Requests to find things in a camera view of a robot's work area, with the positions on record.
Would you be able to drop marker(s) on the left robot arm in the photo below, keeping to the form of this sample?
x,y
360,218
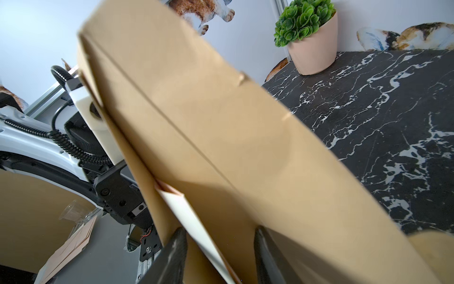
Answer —
x,y
66,153

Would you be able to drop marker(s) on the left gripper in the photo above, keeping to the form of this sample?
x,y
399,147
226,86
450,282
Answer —
x,y
111,186

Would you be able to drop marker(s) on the brown kraft envelope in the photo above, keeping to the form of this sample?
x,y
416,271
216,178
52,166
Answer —
x,y
182,115

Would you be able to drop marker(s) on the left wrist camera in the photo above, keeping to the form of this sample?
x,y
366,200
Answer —
x,y
84,103

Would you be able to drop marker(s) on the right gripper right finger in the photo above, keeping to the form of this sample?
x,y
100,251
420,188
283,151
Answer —
x,y
271,265

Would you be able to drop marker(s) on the cream letter paper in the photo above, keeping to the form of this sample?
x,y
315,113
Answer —
x,y
188,218

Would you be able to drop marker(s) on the green plant pink pot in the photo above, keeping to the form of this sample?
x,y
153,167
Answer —
x,y
309,30

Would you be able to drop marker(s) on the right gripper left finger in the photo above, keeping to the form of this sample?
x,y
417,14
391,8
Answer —
x,y
170,263

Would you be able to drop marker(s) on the white envelope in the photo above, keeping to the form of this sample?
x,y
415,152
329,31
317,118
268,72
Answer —
x,y
66,253

